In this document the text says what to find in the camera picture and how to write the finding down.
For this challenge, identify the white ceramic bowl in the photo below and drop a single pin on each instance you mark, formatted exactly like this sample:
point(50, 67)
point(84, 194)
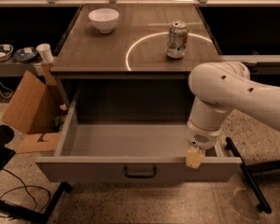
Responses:
point(104, 20)

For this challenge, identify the crumpled soda can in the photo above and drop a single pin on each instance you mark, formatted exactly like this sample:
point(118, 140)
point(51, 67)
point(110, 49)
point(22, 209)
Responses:
point(177, 40)

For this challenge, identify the grey drawer cabinet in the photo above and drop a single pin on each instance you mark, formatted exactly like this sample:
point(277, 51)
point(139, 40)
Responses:
point(134, 56)

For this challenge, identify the white paper cup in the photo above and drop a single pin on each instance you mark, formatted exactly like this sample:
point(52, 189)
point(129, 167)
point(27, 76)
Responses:
point(45, 52)

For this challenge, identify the grey top drawer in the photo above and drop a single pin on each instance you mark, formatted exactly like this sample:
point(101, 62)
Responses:
point(130, 136)

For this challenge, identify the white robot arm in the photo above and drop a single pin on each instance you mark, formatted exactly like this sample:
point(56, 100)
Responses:
point(220, 88)

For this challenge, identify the blue bowl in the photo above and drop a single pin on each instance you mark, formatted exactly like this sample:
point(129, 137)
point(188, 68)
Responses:
point(25, 55)
point(5, 52)

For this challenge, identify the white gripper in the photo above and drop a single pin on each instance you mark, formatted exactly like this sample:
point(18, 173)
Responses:
point(202, 137)

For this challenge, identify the brown cardboard box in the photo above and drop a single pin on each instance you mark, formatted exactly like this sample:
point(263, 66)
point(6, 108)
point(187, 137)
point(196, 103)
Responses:
point(37, 109)

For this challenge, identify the blue bowl left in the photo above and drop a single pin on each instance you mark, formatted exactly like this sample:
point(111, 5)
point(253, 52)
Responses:
point(5, 52)

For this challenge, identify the grey side shelf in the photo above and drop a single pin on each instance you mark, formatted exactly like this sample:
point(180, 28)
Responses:
point(12, 68)

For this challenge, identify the blue bowl right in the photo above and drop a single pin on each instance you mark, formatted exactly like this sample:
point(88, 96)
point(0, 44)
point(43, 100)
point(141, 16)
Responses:
point(25, 55)

